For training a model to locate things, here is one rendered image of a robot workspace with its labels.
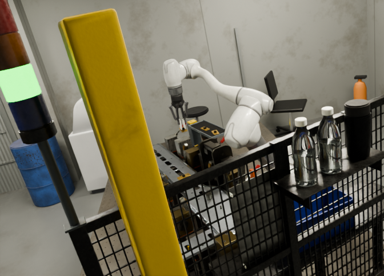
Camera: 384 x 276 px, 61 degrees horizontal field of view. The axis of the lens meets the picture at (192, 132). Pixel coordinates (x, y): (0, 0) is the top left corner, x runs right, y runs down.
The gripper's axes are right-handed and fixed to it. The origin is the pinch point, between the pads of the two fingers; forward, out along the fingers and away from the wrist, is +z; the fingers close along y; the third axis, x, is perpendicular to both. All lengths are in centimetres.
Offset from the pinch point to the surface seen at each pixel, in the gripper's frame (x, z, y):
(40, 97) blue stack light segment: 121, -61, 54
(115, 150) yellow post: 131, -49, 43
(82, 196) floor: -211, 143, 106
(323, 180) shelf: 123, -19, -12
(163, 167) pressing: -9.8, 31.1, 17.1
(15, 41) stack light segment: 122, -73, 55
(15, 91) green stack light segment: 123, -64, 58
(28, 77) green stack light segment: 122, -66, 55
